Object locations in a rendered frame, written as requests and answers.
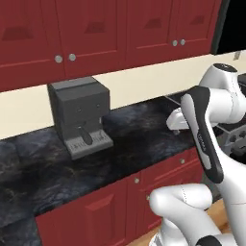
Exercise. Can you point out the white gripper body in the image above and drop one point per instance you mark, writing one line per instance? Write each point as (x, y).
(177, 120)

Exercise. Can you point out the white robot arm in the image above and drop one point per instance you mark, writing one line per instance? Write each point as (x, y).
(195, 205)

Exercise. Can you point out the silver drawer knob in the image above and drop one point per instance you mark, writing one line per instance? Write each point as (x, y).
(182, 161)

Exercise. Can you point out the red drawer front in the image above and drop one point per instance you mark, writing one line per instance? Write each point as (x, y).
(169, 168)

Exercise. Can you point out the dark stove knob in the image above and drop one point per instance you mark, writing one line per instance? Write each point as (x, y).
(233, 138)
(242, 134)

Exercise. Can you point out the silver cupboard knob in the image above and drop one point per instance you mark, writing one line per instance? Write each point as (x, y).
(58, 59)
(136, 180)
(174, 43)
(182, 42)
(148, 197)
(72, 57)

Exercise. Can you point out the red base cupboard door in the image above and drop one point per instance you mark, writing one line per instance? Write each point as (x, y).
(96, 214)
(145, 217)

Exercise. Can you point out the grey coffee machine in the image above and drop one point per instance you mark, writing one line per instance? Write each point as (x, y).
(80, 109)

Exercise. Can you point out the black range hood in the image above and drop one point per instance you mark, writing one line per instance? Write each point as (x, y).
(233, 25)

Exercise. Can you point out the grey wall socket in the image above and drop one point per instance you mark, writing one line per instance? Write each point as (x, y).
(237, 55)

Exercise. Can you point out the red wall cupboard door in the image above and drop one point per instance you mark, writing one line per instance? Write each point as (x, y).
(25, 38)
(93, 32)
(150, 29)
(195, 22)

